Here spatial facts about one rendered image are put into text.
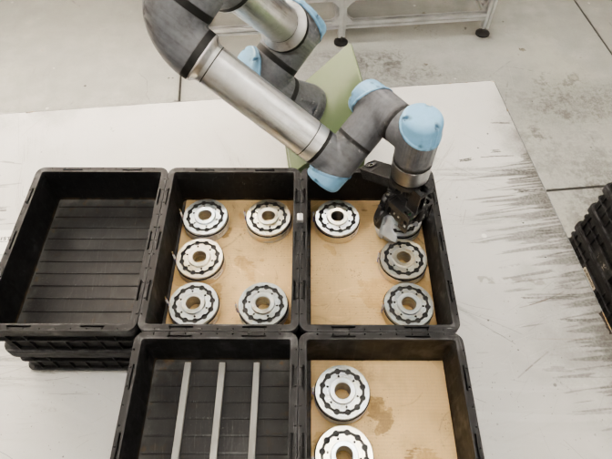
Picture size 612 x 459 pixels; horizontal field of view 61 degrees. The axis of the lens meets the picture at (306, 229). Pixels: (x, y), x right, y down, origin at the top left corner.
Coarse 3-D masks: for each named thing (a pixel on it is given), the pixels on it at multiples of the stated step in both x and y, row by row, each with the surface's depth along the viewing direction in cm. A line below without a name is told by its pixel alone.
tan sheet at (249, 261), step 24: (240, 216) 122; (216, 240) 118; (240, 240) 118; (288, 240) 118; (240, 264) 114; (264, 264) 114; (288, 264) 114; (216, 288) 111; (240, 288) 111; (288, 288) 111; (168, 312) 108
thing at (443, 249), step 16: (304, 176) 116; (432, 176) 116; (304, 192) 115; (432, 192) 115; (304, 208) 111; (432, 208) 111; (304, 224) 108; (304, 240) 107; (304, 256) 104; (304, 272) 102; (448, 272) 102; (304, 288) 101; (448, 288) 100; (304, 304) 98; (448, 304) 98; (304, 320) 96
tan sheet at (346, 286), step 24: (360, 216) 122; (312, 240) 118; (360, 240) 118; (384, 240) 118; (312, 264) 114; (336, 264) 114; (360, 264) 114; (312, 288) 111; (336, 288) 111; (360, 288) 111; (384, 288) 111; (312, 312) 108; (336, 312) 108; (360, 312) 108
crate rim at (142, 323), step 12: (180, 168) 117; (192, 168) 117; (204, 168) 117; (216, 168) 117; (228, 168) 117; (240, 168) 117; (252, 168) 117; (264, 168) 117; (276, 168) 117; (288, 168) 117; (168, 180) 115; (300, 180) 115; (168, 192) 113; (300, 192) 113; (168, 204) 112; (300, 204) 111; (300, 228) 110; (156, 240) 106; (156, 252) 104; (156, 264) 103; (144, 300) 98; (144, 312) 97; (144, 324) 95; (156, 324) 95; (168, 324) 95; (180, 324) 95; (192, 324) 95; (204, 324) 95; (216, 324) 95; (228, 324) 95; (240, 324) 95; (252, 324) 95; (264, 324) 95; (276, 324) 95; (288, 324) 95
